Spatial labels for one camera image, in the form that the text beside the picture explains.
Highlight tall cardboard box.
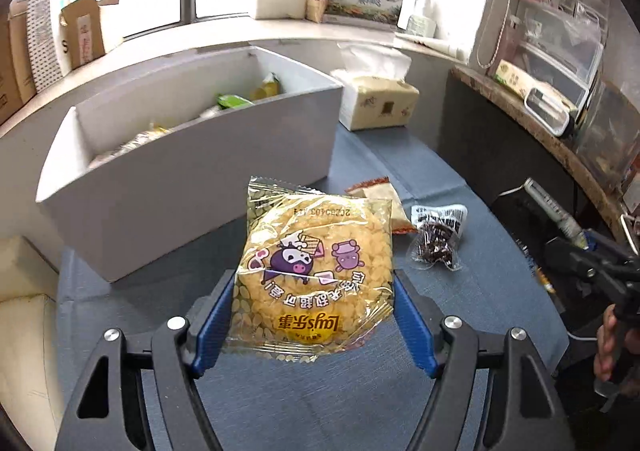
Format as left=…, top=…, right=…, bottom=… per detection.
left=0, top=1, right=37, bottom=125

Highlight white storage box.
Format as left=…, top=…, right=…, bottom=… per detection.
left=36, top=45, right=345, bottom=283

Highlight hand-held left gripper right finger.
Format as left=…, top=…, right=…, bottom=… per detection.
left=394, top=267, right=577, bottom=451

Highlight brown snack packet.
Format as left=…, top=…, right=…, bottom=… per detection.
left=345, top=176, right=417, bottom=235

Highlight cream sofa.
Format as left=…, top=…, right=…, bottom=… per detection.
left=0, top=235, right=64, bottom=451

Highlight long beige snack packet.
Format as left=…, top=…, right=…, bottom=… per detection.
left=91, top=124, right=174, bottom=166

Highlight clear plastic drawer unit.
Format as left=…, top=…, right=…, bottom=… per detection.
left=514, top=0, right=612, bottom=99

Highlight person's right hand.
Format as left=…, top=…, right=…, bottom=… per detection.
left=594, top=303, right=626, bottom=385

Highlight white perforated board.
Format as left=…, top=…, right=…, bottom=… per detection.
left=25, top=0, right=64, bottom=83

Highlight wooden side counter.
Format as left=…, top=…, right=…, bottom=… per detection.
left=449, top=65, right=640, bottom=234

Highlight green and white packet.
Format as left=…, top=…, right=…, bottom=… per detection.
left=492, top=58, right=532, bottom=95

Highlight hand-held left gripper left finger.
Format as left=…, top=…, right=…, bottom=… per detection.
left=55, top=268, right=237, bottom=451

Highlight round yellow cracker packet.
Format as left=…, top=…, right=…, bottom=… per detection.
left=222, top=176, right=396, bottom=366

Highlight white blind cord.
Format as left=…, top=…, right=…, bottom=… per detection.
left=474, top=0, right=517, bottom=70

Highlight beige tissue pack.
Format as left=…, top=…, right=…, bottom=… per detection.
left=331, top=44, right=420, bottom=131

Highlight open cardboard box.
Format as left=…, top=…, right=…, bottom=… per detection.
left=60, top=0, right=121, bottom=71

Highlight clear dark dried-fruit packet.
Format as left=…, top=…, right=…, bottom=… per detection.
left=409, top=204, right=469, bottom=272

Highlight long printed box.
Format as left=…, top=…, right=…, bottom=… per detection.
left=322, top=0, right=405, bottom=27

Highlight silver cylindrical tool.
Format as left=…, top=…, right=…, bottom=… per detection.
left=522, top=178, right=585, bottom=244

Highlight yellow snack bag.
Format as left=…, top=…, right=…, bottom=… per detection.
left=250, top=72, right=281, bottom=101

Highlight green seaweed snack packet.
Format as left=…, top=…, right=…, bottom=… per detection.
left=216, top=94, right=256, bottom=111

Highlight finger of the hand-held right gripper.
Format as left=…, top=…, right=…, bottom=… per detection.
left=577, top=228, right=640, bottom=269
left=545, top=238, right=638, bottom=304

